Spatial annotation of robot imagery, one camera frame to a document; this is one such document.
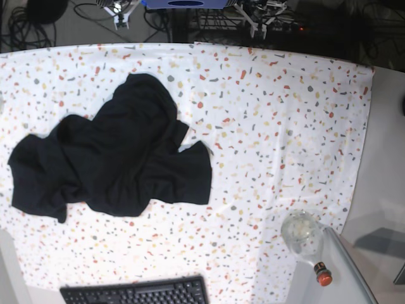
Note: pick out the terrazzo pattern tablecloth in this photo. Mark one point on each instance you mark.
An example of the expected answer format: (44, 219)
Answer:
(286, 131)

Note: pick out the blue box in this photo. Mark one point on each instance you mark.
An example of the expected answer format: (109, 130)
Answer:
(188, 4)

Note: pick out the clear bottle orange cap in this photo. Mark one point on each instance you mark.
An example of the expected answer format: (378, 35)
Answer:
(303, 236)

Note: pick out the black wire rack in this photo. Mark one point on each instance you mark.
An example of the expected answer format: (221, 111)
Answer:
(217, 19)

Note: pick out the black computer keyboard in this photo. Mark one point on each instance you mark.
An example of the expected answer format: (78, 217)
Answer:
(181, 290)

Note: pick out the black power strip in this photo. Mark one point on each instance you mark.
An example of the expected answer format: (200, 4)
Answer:
(286, 27)

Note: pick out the black t-shirt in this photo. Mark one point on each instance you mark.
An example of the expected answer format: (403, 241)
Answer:
(127, 155)

